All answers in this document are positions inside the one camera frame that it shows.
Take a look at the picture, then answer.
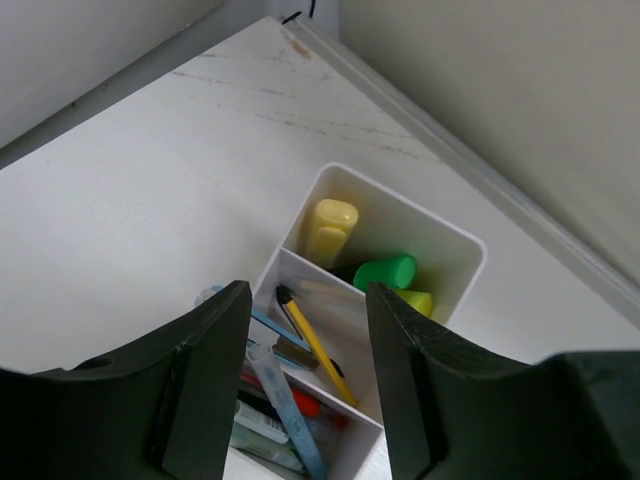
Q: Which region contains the green pen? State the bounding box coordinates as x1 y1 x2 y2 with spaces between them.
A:
229 400 306 473

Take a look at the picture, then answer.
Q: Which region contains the light blue marker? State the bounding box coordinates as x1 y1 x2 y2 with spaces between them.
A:
246 344 328 479

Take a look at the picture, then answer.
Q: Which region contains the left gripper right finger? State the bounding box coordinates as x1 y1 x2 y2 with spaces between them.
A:
366 283 639 479

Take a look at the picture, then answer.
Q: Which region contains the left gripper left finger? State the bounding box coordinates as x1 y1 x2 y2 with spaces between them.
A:
1 281 252 479

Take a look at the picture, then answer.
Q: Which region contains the green highlighter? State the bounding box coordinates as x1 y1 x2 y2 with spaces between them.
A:
330 254 417 292

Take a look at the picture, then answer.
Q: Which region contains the yellow utility knife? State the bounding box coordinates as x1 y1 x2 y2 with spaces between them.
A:
275 285 356 407

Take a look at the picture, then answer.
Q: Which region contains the red pen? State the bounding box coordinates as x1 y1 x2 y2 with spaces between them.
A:
240 373 349 430

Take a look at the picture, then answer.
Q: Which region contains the white three-compartment organizer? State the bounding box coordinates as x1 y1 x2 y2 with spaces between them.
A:
252 163 487 479

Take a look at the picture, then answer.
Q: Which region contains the cream yellow highlighter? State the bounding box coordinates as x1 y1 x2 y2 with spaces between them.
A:
303 198 359 269

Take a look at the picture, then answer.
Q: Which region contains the black pen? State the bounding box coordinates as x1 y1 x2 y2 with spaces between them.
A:
237 389 280 421

